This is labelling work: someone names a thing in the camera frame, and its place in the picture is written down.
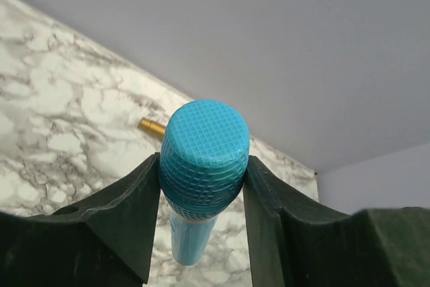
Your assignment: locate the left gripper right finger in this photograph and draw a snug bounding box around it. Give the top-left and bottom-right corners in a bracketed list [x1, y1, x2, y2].
[243, 156, 429, 286]

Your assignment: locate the blue microphone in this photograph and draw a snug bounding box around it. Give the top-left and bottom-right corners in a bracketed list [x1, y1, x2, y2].
[159, 100, 251, 266]

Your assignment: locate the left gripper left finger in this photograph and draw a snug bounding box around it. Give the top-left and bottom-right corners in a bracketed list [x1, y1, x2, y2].
[1, 154, 161, 286]

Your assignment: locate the gold microphone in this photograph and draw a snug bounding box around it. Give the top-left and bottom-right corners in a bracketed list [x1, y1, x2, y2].
[138, 118, 166, 139]

